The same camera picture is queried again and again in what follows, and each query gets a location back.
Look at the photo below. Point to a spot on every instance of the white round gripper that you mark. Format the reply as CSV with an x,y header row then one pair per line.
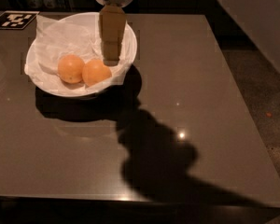
x,y
112,24

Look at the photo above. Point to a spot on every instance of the orange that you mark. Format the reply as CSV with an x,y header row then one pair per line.
x,y
70,69
95,71

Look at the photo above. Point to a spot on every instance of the white bowl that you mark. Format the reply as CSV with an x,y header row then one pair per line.
x,y
131,44

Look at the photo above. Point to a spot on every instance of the white crumpled paper liner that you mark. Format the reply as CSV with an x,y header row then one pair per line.
x,y
68,38

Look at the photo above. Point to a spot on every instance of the black white fiducial marker card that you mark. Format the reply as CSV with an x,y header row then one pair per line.
x,y
16,20

